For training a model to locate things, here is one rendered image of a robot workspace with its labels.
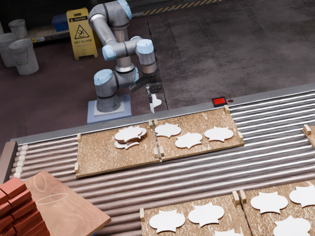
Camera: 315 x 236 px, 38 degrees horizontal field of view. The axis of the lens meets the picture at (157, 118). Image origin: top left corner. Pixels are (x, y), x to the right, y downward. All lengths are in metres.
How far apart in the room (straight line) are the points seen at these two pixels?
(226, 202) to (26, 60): 4.28
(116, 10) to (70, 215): 1.19
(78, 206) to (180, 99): 2.81
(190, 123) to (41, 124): 2.52
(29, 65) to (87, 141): 3.49
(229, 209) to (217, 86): 2.91
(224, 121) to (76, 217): 0.97
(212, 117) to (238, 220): 0.77
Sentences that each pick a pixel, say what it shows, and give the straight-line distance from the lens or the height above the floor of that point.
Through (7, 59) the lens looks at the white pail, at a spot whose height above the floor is 0.11.
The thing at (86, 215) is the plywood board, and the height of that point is 1.04.
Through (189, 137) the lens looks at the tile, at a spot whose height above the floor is 0.95.
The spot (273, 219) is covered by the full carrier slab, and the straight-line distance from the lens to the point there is 1.85.
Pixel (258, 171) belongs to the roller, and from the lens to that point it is 2.10.
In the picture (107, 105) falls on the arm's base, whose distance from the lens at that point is 2.77.
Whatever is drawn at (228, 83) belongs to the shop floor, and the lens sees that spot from 4.74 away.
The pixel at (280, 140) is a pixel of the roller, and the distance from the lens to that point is 2.29.
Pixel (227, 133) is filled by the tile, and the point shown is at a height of 0.95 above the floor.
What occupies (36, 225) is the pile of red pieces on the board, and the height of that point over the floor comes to 1.14.
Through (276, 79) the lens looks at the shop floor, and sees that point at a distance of 4.75.
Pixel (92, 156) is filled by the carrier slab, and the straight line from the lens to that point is 2.34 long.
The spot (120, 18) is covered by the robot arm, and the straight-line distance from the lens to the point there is 2.57.
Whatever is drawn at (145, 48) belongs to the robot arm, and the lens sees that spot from 2.15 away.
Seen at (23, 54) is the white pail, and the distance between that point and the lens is 5.80.
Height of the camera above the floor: 2.25
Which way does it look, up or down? 31 degrees down
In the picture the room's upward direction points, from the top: 10 degrees counter-clockwise
